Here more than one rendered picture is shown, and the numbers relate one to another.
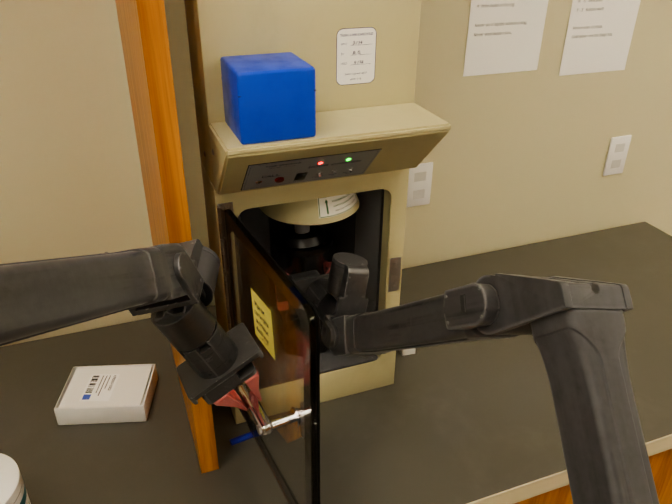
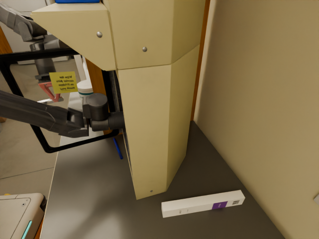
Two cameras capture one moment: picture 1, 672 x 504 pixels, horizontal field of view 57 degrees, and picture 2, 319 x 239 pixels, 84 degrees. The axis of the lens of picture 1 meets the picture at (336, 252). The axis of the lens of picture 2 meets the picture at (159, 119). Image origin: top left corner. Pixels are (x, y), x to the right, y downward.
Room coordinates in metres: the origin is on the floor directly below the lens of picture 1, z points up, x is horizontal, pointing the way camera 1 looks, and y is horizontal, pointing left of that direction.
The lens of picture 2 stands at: (1.06, -0.44, 1.54)
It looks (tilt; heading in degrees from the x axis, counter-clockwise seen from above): 36 degrees down; 94
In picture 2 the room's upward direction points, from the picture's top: straight up
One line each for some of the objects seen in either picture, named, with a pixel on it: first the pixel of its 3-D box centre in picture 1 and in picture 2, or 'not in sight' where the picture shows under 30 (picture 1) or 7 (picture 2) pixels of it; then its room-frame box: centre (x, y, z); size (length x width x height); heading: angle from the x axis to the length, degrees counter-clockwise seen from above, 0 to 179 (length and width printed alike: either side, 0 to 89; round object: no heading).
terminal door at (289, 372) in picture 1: (268, 372); (71, 104); (0.69, 0.09, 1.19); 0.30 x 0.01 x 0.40; 28
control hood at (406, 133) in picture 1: (330, 157); (83, 29); (0.84, 0.01, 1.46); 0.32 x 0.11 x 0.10; 111
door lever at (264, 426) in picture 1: (267, 405); not in sight; (0.61, 0.09, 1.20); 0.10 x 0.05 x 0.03; 28
